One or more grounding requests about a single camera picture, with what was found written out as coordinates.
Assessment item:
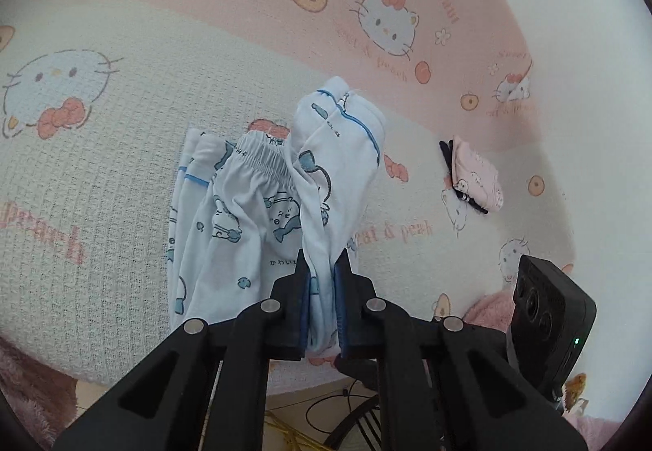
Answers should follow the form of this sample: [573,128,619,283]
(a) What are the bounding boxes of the gold wire rack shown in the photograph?
[262,407,319,451]

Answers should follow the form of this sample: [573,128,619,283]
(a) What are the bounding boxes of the black floor cable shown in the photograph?
[304,380,380,434]

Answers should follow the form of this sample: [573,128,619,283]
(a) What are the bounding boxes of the light blue printed pajama pants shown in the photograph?
[165,75,386,363]

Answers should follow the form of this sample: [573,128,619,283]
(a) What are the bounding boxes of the dark navy folded garment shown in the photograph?
[439,140,490,215]

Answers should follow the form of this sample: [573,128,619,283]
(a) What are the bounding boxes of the pink folded printed garment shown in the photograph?
[451,135,505,212]

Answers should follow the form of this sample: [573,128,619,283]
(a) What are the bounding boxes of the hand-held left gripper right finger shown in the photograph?
[332,250,586,451]

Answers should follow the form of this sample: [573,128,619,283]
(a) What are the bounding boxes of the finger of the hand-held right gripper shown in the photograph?
[333,354,383,393]

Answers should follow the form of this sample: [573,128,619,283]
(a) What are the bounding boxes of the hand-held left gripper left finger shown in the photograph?
[53,250,313,451]

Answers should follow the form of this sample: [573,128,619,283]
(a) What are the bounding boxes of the black metal frame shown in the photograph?
[323,403,383,451]

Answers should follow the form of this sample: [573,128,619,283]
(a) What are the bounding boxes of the pink cat printed blanket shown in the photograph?
[0,0,582,388]

